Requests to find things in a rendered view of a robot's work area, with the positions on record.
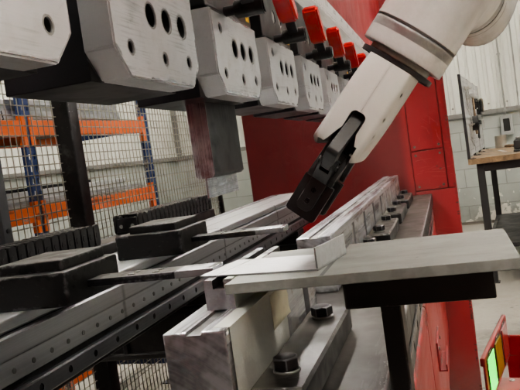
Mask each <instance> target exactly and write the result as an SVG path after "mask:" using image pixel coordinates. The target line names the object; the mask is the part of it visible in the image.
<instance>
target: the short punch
mask: <svg viewBox="0 0 520 390"><path fill-rule="evenodd" d="M186 114H187V120H188V125H189V130H190V141H191V146H192V151H193V161H194V167H195V172H196V178H198V179H199V180H202V179H205V182H206V188H207V198H208V199H210V198H212V197H217V196H220V195H223V194H226V193H231V192H234V191H237V190H239V188H238V178H237V173H240V172H242V170H243V169H244V167H243V162H242V156H241V146H240V140H239V134H238V124H237V119H236V113H235V107H234V105H229V104H218V103H211V102H205V101H204V102H199V103H194V104H186Z"/></svg>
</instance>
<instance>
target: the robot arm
mask: <svg viewBox="0 0 520 390"><path fill-rule="evenodd" d="M517 2H518V0H385V2H384V4H383V5H382V7H381V8H380V10H379V12H378V14H377V15H376V16H375V19H374V20H373V22H372V24H371V25H370V27H369V28H368V30H367V32H366V33H365V34H364V35H365V37H367V38H368V39H369V40H370V41H372V42H373V43H372V44H371V45H368V44H367V43H365V44H364V45H363V47H362V48H363V49H364V50H366V51H368V53H369V54H368V56H367V57H366V58H365V59H364V61H363V62H362V64H361V65H360V66H359V68H358V69H357V70H356V71H355V73H354V75H353V76H352V78H351V79H350V80H349V81H348V83H347V85H346V86H345V88H344V89H343V90H342V92H341V93H340V95H339V97H338V98H337V100H336V101H335V103H334V105H333V106H332V108H331V109H330V110H329V112H328V113H327V115H326V117H325V118H324V120H323V121H322V122H321V124H320V126H319V127H318V129H317V130H316V131H315V133H314V135H313V137H314V140H315V142H317V143H322V142H327V144H326V145H325V146H324V147H323V150H322V151H321V153H320V154H319V155H318V157H317V158H316V160H315V161H314V163H313V165H312V166H311V167H310V169H309V171H308V172H306V173H305V175H304V176H303V178H302V179H301V181H300V183H299V185H298V186H297V188H296V189H295V191H294V193H293V194H292V196H291V197H290V199H289V201H288V203H287V204H286V206H287V208H288V209H290V210H291V211H292V212H294V213H295V214H297V215H299V216H300V217H301V218H303V219H304V220H306V221H308V222H310V223H313V222H314V221H315V220H316V219H317V217H318V216H319V214H320V215H324V214H326V213H327V211H328V210H329V208H330V206H331V204H332V203H333V202H334V200H335V199H336V197H337V195H338V194H339V192H340V191H341V189H342V187H343V186H344V185H343V184H342V183H343V182H344V181H345V180H346V179H347V176H348V175H349V173H350V171H351V170H352V168H353V167H354V164H355V163H359V162H362V161H364V160H365V159H366V158H367V157H368V155H369V154H370V152H371V151H372V149H373V148H374V147H375V146H376V145H377V143H378V142H379V140H380V139H381V137H382V136H383V135H384V134H385V132H386V131H387V129H388V127H389V126H390V124H391V123H392V122H393V120H394V119H395V117H396V115H397V114H398V112H399V111H400V109H401V108H402V106H403V105H404V103H405V102H406V100H407V99H408V97H409V95H410V94H411V93H412V91H413V89H414V87H415V86H416V85H417V83H420V84H421V85H423V86H425V87H430V85H431V84H432V83H431V82H430V81H429V80H427V78H428V76H430V77H432V78H434V79H437V80H440V78H441V77H442V76H443V74H444V73H445V71H446V69H447V67H448V66H449V65H450V63H451V62H452V60H453V58H454V57H455V56H456V54H457V52H458V51H459V49H460V48H461V46H462V45H465V46H482V45H485V44H487V43H490V42H492V41H493V40H494V39H496V38H497V37H499V36H500V35H501V33H502V32H503V31H504V30H505V28H506V26H507V25H508V24H509V22H510V20H511V18H512V16H513V13H514V11H515V7H516V5H517ZM338 180H339V181H340V182H339V181H338Z"/></svg>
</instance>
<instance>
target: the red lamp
mask: <svg viewBox="0 0 520 390"><path fill-rule="evenodd" d="M501 335H502V341H503V348H504V354H505V363H506V361H507V359H508V356H509V354H510V348H509V342H508V330H507V324H506V322H505V324H504V326H503V328H502V330H501Z"/></svg>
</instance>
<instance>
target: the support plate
mask: <svg viewBox="0 0 520 390"><path fill-rule="evenodd" d="M346 253H347V254H346V255H344V256H342V257H340V258H339V259H337V260H336V261H335V263H333V264H332V266H331V267H330V268H329V269H328V270H327V272H326V273H325V274H324V275H320V274H321V273H322V271H323V270H324V269H325V268H326V267H327V266H325V267H324V268H322V269H321V270H319V271H312V272H287V273H273V274H261V275H238V276H237V277H235V278H234V279H232V280H231V281H230V282H228V283H227V284H225V285H224V287H225V292H226V295H231V294H239V293H256V292H266V291H275V290H284V289H301V288H310V287H319V286H336V285H345V284H355V283H363V282H380V281H389V280H399V279H415V278H425V277H434V276H443V275H459V274H469V273H478V272H495V271H504V270H513V269H520V255H519V253H518V252H517V250H516V248H515V246H514V245H513V244H512V242H511V240H510V238H509V237H508V235H507V234H506V232H505V230H504V228H500V229H492V230H485V231H470V232H463V233H455V234H441V235H433V236H425V237H417V238H403V239H395V240H387V241H373V242H365V243H358V244H350V245H349V246H348V247H347V248H346ZM297 255H314V251H313V248H306V249H298V250H291V251H277V252H271V253H270V254H269V255H267V256H265V258H275V257H286V256H297Z"/></svg>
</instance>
